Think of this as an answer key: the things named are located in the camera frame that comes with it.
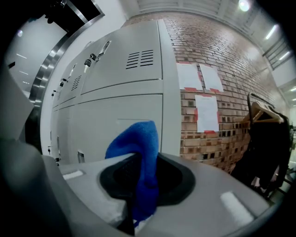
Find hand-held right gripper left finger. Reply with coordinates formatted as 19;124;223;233
41;152;142;230

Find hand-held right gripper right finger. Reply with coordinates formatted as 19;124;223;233
135;152;276;237

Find blue cloth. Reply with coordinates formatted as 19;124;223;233
105;120;160;229

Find grey metal cabinet doors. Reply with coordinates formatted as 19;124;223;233
49;20;164;164

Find black jacket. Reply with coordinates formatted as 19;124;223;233
230;112;292;200

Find white paper with red tape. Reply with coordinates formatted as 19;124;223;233
198;63;224;93
194;94;220;133
176;62;204;91

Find wooden clothes hanger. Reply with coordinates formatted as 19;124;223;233
242;101;285;124

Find long ceiling light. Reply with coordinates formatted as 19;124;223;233
265;24;278;40
278;50;291;61

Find round ceiling light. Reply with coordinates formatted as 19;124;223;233
238;0;251;12

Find grey metal cabinet frame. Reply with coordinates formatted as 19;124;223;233
49;19;181;165

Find black-headed key with ring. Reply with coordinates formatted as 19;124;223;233
83;53;97;73

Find steel door frame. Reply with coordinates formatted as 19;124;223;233
28;0;105;107

